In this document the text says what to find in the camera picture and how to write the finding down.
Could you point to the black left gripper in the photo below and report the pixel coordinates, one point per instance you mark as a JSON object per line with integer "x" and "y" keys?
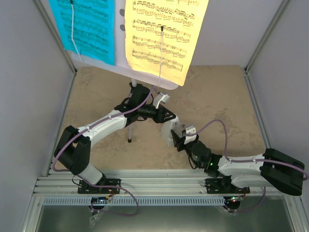
{"x": 161, "y": 111}

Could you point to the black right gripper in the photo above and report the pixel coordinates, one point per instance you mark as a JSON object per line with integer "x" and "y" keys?
{"x": 177, "y": 141}

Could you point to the white metronome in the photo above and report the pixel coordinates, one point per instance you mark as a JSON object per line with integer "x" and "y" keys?
{"x": 174, "y": 124}

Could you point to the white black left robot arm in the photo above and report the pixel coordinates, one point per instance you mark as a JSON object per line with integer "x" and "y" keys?
{"x": 74, "y": 147}

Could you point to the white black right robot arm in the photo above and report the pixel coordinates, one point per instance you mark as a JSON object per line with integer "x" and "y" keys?
{"x": 270, "y": 169}

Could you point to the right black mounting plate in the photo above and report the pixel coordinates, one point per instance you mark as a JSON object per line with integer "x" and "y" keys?
{"x": 214, "y": 186}

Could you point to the black mounting plate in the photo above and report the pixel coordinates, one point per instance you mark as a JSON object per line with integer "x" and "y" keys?
{"x": 111, "y": 184}
{"x": 214, "y": 186}

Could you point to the white music stand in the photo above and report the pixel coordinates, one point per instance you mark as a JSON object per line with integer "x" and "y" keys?
{"x": 134, "y": 72}

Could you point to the right circuit board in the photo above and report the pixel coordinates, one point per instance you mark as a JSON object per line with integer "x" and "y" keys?
{"x": 233, "y": 200}

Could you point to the circuit board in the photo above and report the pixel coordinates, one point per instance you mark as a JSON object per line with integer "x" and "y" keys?
{"x": 233, "y": 200}
{"x": 102, "y": 200}

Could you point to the yellow sheet music page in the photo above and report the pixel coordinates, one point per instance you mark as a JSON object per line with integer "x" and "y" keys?
{"x": 161, "y": 36}

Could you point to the left circuit board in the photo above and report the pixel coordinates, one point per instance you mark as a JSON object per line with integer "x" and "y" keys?
{"x": 102, "y": 200}

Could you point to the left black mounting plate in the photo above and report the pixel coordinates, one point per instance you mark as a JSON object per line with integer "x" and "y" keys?
{"x": 111, "y": 184}

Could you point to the clear plastic bag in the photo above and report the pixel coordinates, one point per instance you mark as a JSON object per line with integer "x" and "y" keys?
{"x": 95, "y": 217}

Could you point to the blue sheet music page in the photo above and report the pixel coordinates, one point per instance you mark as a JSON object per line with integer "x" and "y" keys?
{"x": 86, "y": 27}

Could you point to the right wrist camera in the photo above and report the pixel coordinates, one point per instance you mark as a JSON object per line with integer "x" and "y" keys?
{"x": 190, "y": 134}

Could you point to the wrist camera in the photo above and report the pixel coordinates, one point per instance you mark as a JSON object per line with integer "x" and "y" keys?
{"x": 160, "y": 98}
{"x": 190, "y": 134}

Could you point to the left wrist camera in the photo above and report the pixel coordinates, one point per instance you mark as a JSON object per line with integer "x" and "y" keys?
{"x": 160, "y": 98}

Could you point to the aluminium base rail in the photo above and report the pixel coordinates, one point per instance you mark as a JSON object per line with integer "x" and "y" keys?
{"x": 165, "y": 182}

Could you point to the grey slotted cable duct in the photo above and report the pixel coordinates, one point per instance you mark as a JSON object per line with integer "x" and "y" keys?
{"x": 141, "y": 201}

